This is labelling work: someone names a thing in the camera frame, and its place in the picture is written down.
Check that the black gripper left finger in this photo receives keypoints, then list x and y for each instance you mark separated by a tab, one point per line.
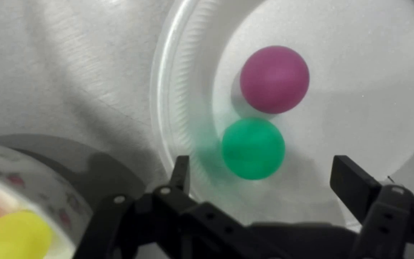
168	220

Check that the green ball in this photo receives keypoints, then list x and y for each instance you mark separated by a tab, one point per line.
253	148

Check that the white bowl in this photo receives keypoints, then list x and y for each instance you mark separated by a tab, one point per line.
39	187

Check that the white round plate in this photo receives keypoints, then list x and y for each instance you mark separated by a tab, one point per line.
359	58

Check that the purple ball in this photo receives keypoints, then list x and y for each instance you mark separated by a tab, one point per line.
273	79

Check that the yellow ball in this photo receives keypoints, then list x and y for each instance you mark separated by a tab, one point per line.
14	237

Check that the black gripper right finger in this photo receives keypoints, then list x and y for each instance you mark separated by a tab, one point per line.
388	220

